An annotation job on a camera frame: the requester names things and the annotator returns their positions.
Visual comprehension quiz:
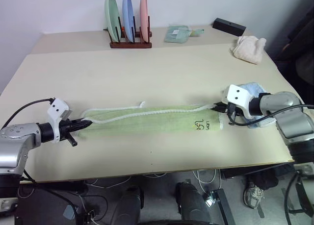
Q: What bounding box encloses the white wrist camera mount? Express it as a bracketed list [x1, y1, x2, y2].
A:
[46, 98, 72, 144]
[225, 84, 254, 120]

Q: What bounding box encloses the white floor cable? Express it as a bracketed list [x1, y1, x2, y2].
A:
[192, 169, 223, 195]

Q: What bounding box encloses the dark rounded shape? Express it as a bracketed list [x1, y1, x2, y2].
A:
[114, 185, 146, 225]
[175, 181, 214, 225]

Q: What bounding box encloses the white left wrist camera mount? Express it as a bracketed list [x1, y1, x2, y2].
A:
[46, 98, 72, 144]

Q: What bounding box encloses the pink plate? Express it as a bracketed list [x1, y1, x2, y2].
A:
[139, 0, 151, 44]

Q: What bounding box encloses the black case under table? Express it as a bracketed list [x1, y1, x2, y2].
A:
[17, 182, 89, 225]

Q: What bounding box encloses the black metal stand frame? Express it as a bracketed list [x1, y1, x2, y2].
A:
[281, 162, 314, 221]

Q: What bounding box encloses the cream crumpled towel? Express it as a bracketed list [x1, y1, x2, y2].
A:
[229, 35, 267, 65]

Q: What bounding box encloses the dark wooden plate rack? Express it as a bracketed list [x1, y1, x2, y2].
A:
[106, 15, 153, 49]

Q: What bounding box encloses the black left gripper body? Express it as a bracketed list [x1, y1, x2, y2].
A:
[58, 119, 79, 148]

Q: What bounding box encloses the grey sneaker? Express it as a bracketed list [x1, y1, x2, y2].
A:
[242, 180, 265, 209]

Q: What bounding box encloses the black rectangular box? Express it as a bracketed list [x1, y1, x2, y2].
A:
[212, 17, 247, 37]

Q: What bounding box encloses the blue plate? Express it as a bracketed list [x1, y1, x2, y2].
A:
[122, 0, 136, 43]

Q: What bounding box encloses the black metal table leg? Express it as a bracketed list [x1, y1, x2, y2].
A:
[210, 188, 236, 225]

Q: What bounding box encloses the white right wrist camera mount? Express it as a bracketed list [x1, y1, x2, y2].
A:
[225, 84, 254, 120]

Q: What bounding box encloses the person in dark clothing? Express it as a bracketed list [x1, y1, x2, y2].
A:
[269, 0, 314, 88]

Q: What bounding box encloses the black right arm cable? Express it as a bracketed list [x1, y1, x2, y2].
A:
[227, 103, 314, 126]

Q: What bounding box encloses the light blue towel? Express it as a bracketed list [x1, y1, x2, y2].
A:
[238, 81, 277, 129]

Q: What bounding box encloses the packaged folded green cloth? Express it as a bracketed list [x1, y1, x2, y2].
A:
[163, 24, 206, 44]

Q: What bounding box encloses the light green towel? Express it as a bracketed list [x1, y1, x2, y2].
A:
[75, 100, 225, 140]

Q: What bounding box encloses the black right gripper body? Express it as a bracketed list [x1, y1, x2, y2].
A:
[215, 100, 244, 119]

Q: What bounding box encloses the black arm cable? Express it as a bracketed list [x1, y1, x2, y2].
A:
[227, 103, 314, 126]
[0, 98, 55, 133]

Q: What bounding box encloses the green plate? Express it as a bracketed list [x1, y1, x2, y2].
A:
[104, 0, 122, 43]

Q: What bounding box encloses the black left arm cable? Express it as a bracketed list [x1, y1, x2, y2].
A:
[0, 98, 55, 133]

